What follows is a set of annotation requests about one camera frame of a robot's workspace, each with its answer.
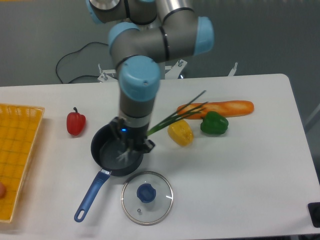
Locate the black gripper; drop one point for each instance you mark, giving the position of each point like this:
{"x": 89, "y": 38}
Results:
{"x": 131, "y": 137}

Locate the green onion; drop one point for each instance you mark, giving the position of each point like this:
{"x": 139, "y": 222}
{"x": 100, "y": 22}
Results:
{"x": 177, "y": 116}

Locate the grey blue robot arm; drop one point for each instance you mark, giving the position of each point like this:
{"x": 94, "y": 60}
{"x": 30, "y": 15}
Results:
{"x": 147, "y": 33}

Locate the yellow bell pepper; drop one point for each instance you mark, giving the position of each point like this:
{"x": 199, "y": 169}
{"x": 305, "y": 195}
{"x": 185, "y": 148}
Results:
{"x": 181, "y": 133}

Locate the glass lid blue knob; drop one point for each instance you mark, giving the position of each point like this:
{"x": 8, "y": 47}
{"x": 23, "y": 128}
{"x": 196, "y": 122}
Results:
{"x": 147, "y": 198}

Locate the orange baguette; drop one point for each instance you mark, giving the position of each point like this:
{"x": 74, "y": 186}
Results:
{"x": 227, "y": 109}

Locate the red bell pepper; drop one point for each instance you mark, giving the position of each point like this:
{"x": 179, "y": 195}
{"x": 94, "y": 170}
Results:
{"x": 75, "y": 122}

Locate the green bell pepper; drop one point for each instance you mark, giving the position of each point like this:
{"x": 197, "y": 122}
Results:
{"x": 214, "y": 124}

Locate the yellow woven basket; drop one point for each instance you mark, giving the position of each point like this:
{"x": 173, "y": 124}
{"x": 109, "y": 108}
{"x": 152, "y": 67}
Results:
{"x": 19, "y": 126}

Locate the black object at table corner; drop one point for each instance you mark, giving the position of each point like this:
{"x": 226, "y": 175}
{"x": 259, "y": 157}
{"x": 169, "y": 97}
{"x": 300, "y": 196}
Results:
{"x": 314, "y": 212}

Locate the black pot blue handle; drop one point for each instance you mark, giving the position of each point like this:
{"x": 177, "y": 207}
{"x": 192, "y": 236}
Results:
{"x": 115, "y": 159}

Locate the white table bracket left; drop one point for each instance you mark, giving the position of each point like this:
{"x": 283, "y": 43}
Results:
{"x": 107, "y": 76}

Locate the white table bracket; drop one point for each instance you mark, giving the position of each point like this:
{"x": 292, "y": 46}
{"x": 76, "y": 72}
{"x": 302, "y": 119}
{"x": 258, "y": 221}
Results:
{"x": 233, "y": 70}
{"x": 107, "y": 76}

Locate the white table bracket right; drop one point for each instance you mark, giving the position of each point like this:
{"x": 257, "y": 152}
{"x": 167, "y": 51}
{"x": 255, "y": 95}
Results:
{"x": 233, "y": 70}

